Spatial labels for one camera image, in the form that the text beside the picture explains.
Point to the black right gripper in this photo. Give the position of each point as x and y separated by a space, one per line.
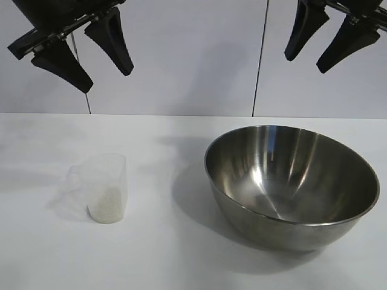
366 12

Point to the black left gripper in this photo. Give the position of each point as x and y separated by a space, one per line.
42 15

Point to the clear plastic measuring cup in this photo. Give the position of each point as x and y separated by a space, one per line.
102 172

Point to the stainless steel mixing bowl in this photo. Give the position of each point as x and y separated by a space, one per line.
287 181

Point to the white rice grains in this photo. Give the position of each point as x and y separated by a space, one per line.
107 207

